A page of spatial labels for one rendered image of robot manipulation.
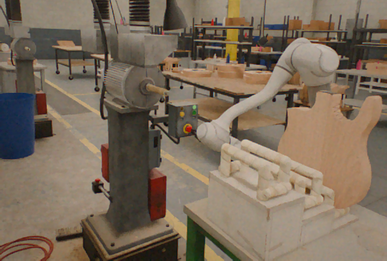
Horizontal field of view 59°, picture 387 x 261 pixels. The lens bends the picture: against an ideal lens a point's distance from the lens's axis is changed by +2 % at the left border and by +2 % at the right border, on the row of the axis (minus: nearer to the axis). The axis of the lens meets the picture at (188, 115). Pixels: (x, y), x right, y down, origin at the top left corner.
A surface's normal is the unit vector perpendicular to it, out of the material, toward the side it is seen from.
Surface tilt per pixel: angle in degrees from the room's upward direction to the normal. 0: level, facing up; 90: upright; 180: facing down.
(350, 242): 0
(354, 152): 90
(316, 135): 90
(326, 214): 90
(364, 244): 0
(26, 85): 90
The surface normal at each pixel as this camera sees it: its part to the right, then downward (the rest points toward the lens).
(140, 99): 0.49, 0.34
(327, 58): 0.25, 0.15
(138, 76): 0.48, 0.13
